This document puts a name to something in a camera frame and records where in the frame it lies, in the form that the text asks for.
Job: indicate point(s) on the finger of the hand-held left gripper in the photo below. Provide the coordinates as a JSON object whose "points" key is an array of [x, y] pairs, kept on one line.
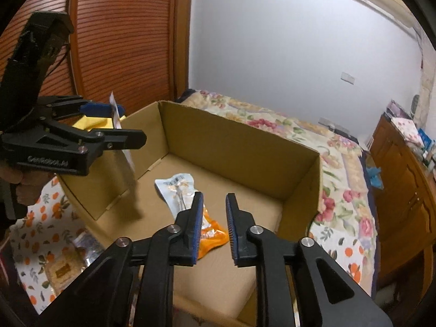
{"points": [[126, 139], [98, 109]]}

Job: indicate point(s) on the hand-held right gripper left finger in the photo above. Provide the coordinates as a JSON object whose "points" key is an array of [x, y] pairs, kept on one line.
{"points": [[197, 228]]}

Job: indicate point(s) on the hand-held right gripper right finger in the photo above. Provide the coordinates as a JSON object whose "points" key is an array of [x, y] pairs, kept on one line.
{"points": [[231, 231]]}

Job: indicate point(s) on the white silver snack packet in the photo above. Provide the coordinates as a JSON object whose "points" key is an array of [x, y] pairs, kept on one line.
{"points": [[127, 156]]}

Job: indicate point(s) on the light blue snack packet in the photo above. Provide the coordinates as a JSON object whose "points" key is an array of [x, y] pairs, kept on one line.
{"points": [[172, 185]]}

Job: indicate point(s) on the brown cardboard box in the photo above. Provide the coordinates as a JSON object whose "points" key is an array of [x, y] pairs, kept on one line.
{"points": [[218, 150]]}

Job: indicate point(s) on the brown cake packet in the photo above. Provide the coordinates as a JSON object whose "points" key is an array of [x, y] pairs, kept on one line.
{"points": [[63, 272]]}

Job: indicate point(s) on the person's left hand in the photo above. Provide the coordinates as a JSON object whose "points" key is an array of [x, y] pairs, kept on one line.
{"points": [[27, 187]]}

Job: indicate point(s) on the yellow plush toy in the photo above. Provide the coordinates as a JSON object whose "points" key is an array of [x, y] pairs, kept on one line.
{"points": [[93, 123]]}

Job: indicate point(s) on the orange fruit print cloth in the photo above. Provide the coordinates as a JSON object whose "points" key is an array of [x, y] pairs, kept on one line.
{"points": [[37, 224]]}

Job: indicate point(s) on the wooden slatted wardrobe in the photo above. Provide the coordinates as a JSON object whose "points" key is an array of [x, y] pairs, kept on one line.
{"points": [[129, 41]]}

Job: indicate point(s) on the floral bed blanket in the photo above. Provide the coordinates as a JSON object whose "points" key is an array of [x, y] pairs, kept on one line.
{"points": [[272, 122]]}

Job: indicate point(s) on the blue plastic bag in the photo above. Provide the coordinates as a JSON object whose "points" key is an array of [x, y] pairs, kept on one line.
{"points": [[374, 177]]}

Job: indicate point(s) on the wooden cabinet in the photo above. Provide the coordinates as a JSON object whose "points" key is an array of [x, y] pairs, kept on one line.
{"points": [[402, 190]]}

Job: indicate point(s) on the floral folded cloth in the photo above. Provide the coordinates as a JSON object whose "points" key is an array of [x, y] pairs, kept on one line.
{"points": [[407, 129]]}

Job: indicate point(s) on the purple patterned box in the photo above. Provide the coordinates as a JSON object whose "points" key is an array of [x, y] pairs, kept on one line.
{"points": [[395, 108]]}

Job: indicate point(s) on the blue white packet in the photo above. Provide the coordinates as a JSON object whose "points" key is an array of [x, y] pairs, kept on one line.
{"points": [[425, 139]]}

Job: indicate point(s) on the small grey fan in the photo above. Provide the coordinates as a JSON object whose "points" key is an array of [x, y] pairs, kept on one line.
{"points": [[416, 104]]}

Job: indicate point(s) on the beige patterned curtain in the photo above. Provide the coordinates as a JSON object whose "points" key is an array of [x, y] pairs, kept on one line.
{"points": [[427, 85]]}

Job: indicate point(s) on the white wall switch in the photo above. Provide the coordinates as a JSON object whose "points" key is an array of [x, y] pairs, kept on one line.
{"points": [[348, 77]]}

